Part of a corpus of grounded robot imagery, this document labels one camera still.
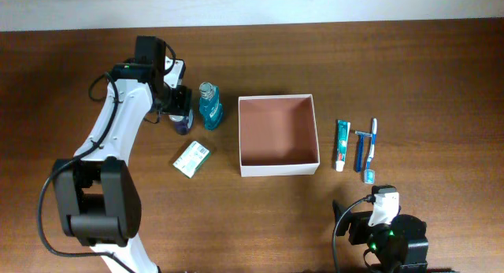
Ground teal toothpaste tube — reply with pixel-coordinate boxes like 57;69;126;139
335;120;350;172

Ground white cardboard box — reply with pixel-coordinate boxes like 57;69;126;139
238;94;321;177

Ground blue disposable razor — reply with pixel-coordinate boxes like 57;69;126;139
354;131;372;173

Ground teal mouthwash bottle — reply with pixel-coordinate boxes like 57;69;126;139
199;82;224;131

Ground green white soap box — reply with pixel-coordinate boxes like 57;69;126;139
173;141;211;179

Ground blue white toothbrush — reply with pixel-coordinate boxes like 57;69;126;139
364;118;377;184

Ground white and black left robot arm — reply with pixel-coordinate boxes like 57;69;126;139
43;35;194;272

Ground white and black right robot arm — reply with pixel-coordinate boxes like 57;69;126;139
332;201;428;273

